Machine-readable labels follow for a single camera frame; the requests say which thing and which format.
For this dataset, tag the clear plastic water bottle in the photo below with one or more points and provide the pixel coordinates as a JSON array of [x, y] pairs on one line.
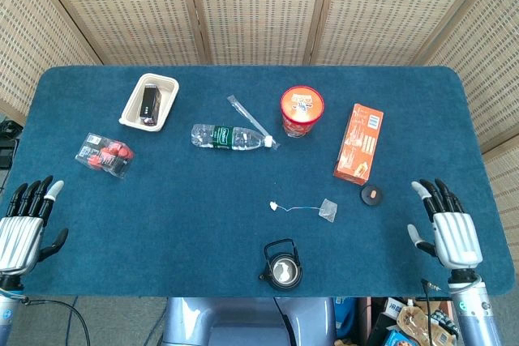
[[221, 137]]

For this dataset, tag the blue table mat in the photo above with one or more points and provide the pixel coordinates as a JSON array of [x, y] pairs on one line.
[[182, 208]]

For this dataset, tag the small black box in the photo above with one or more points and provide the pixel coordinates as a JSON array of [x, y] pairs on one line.
[[149, 105]]

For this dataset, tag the blue packet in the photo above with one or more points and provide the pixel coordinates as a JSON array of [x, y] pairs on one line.
[[344, 315]]

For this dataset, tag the black cast iron teapot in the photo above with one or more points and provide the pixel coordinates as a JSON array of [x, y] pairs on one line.
[[284, 273]]

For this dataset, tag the clear box with red parts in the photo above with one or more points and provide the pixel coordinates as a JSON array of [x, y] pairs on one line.
[[105, 155]]

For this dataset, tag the black equipment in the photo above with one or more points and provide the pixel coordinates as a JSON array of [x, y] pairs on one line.
[[6, 147]]

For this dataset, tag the small black round lid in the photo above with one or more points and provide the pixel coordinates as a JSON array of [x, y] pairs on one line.
[[372, 196]]

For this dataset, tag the small blue box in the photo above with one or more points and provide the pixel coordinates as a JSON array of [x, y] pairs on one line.
[[395, 338]]

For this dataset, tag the grey robot torso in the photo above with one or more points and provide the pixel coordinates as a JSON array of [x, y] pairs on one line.
[[243, 321]]

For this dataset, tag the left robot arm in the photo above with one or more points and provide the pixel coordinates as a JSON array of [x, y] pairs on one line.
[[6, 313]]

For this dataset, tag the white blue carton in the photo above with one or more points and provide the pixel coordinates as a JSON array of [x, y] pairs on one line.
[[395, 305]]

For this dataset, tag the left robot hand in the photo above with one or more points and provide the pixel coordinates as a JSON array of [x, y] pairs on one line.
[[20, 236]]

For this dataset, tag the plastic wrapped straw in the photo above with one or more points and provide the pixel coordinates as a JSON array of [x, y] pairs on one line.
[[243, 109]]

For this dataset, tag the woven folding screen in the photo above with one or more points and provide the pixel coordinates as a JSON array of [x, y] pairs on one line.
[[259, 5]]

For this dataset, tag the red instant noodle cup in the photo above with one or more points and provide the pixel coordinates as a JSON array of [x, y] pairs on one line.
[[302, 107]]

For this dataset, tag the beige paper tray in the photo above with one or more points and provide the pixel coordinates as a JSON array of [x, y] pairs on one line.
[[170, 95]]

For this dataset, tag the brown snack bag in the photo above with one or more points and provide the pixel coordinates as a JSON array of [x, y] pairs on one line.
[[413, 321]]

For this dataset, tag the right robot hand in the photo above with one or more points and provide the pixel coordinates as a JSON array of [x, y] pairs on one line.
[[456, 236]]

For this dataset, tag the orange carton box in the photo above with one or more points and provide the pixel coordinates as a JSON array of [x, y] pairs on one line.
[[359, 143]]

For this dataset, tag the white and black packaged item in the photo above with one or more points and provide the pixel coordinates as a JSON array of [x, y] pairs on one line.
[[442, 327]]

